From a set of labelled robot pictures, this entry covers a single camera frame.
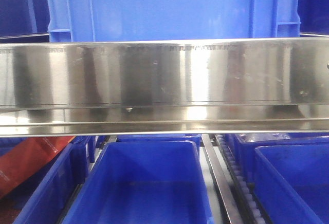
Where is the blue bin back left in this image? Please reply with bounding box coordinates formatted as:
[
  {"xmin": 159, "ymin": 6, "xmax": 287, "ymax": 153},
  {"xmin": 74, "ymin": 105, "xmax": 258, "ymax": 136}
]
[{"xmin": 116, "ymin": 134, "xmax": 202, "ymax": 152}]

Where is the roller conveyor track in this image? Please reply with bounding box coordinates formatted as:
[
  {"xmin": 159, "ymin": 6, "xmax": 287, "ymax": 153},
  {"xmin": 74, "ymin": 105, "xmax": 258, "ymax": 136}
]
[{"xmin": 214, "ymin": 134, "xmax": 271, "ymax": 223}]

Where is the red foil bag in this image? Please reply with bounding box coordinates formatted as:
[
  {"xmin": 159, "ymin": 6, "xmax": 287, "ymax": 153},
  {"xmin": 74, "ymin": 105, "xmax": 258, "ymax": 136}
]
[{"xmin": 1, "ymin": 136, "xmax": 75, "ymax": 198}]

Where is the large blue crate upper shelf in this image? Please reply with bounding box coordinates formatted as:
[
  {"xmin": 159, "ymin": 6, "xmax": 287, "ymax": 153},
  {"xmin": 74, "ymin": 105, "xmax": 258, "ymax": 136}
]
[{"xmin": 48, "ymin": 0, "xmax": 300, "ymax": 42}]

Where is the blue bin front left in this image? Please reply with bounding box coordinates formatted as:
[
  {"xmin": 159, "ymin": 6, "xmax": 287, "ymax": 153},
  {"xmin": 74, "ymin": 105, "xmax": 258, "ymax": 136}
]
[{"xmin": 63, "ymin": 141, "xmax": 214, "ymax": 223}]

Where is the blue bin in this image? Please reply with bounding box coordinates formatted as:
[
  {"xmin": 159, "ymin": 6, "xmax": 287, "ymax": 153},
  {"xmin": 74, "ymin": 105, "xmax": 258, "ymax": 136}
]
[
  {"xmin": 63, "ymin": 141, "xmax": 214, "ymax": 223},
  {"xmin": 1, "ymin": 136, "xmax": 98, "ymax": 223},
  {"xmin": 224, "ymin": 133, "xmax": 328, "ymax": 183},
  {"xmin": 116, "ymin": 134, "xmax": 202, "ymax": 152},
  {"xmin": 254, "ymin": 144, "xmax": 328, "ymax": 223}
]

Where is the blue bin far left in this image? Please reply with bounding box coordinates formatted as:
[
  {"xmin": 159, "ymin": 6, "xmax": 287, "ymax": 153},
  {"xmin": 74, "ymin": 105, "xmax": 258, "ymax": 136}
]
[{"xmin": 1, "ymin": 136, "xmax": 98, "ymax": 223}]

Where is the blue bin front centre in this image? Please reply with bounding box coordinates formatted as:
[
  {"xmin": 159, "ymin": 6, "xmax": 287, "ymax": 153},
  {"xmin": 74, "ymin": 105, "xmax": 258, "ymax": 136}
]
[{"xmin": 254, "ymin": 144, "xmax": 328, "ymax": 223}]

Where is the stainless steel shelf rail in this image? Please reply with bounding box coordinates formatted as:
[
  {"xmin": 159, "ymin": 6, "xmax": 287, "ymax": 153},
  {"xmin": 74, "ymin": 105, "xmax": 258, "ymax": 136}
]
[{"xmin": 1, "ymin": 37, "xmax": 328, "ymax": 137}]

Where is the blue bin back centre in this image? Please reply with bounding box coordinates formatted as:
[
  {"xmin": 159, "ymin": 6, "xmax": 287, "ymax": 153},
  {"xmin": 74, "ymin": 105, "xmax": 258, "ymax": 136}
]
[{"xmin": 224, "ymin": 133, "xmax": 328, "ymax": 183}]

